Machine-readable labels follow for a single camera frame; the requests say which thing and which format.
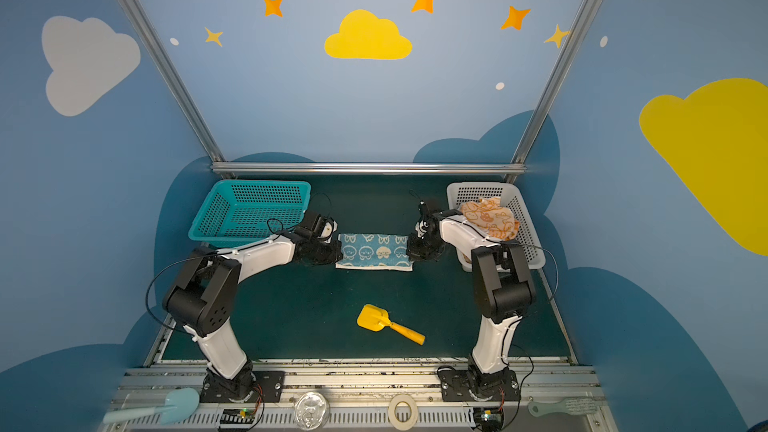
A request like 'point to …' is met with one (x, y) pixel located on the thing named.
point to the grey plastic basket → (459, 194)
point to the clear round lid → (311, 411)
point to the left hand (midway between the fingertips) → (342, 253)
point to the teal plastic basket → (242, 213)
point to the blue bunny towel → (374, 252)
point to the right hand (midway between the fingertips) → (412, 254)
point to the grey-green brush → (572, 406)
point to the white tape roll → (409, 424)
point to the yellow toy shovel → (376, 319)
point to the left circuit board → (238, 416)
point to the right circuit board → (488, 419)
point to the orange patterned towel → (489, 213)
